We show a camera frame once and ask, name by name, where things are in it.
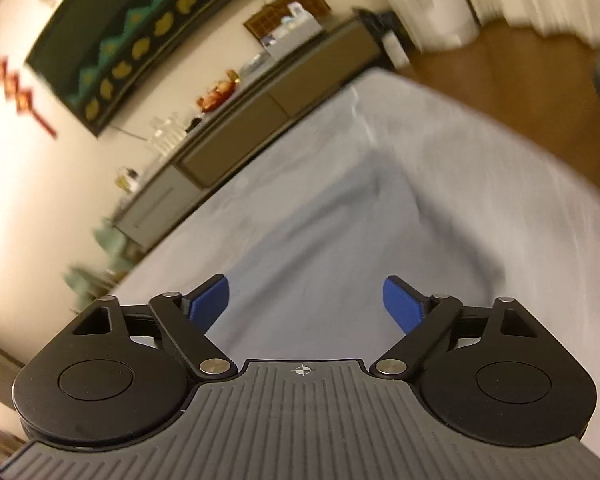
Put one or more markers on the clear glass bottles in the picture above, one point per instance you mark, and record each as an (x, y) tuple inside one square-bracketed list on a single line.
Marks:
[(166, 134)]

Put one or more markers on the white box on sideboard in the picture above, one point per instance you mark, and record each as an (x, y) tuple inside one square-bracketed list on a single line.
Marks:
[(292, 33)]

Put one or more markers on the red paper wall decoration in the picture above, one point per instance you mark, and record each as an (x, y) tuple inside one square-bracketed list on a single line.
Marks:
[(21, 96)]

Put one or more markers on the red orange ornament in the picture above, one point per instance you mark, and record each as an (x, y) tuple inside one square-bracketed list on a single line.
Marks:
[(219, 93)]

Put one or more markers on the white air purifier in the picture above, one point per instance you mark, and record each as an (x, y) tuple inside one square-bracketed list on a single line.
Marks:
[(437, 25)]

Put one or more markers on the grey trousers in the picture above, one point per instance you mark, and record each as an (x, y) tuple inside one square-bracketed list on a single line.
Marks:
[(326, 217)]

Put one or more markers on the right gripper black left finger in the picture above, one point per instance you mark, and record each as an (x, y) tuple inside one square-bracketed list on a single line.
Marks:
[(117, 373)]

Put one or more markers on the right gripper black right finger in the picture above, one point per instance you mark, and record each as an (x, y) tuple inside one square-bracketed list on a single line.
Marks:
[(494, 374)]

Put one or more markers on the green plastic chair near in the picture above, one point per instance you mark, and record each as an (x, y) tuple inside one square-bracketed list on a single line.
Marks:
[(123, 255)]

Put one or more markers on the long low grey sideboard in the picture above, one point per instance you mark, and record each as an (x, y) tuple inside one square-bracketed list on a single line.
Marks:
[(277, 97)]

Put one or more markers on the dark wall hanging yellow motifs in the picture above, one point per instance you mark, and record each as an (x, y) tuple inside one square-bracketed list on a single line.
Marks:
[(92, 53)]

